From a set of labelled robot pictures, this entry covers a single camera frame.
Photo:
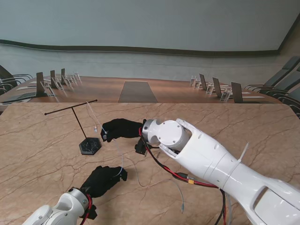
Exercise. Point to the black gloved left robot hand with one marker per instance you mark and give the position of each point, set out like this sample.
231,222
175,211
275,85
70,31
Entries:
103,179

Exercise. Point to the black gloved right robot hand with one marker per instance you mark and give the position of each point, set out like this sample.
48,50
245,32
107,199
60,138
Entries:
124,129

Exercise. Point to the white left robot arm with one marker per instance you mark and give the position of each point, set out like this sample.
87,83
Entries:
65,208

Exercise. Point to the black T-bar rack hexagon base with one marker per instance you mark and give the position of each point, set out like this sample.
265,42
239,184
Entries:
90,145

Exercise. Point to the brown wooden conference table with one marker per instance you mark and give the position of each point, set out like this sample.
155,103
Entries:
175,91

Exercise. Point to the clear acrylic name stand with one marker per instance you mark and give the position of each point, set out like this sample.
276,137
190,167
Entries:
68,82
193,80
225,96
209,89
48,90
72,78
58,84
77,77
197,84

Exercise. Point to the dark upright desk panel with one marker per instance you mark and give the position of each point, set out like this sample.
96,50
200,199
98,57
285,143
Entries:
237,92
52,78
62,75
40,84
217,87
203,82

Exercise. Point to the white paper sheet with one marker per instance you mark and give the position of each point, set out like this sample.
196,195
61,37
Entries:
254,96
24,88

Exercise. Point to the grey desk pad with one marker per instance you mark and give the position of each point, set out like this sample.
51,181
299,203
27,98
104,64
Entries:
18,95

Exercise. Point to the dark grey office chair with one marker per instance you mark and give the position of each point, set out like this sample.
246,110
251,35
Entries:
290,82
295,93
4,86
276,78
5,75

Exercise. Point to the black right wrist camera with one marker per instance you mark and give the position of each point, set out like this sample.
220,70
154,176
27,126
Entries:
140,147

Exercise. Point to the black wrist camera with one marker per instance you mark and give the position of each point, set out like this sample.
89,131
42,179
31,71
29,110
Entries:
140,147
92,212

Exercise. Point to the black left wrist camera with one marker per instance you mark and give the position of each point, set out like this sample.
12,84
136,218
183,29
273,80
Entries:
92,212

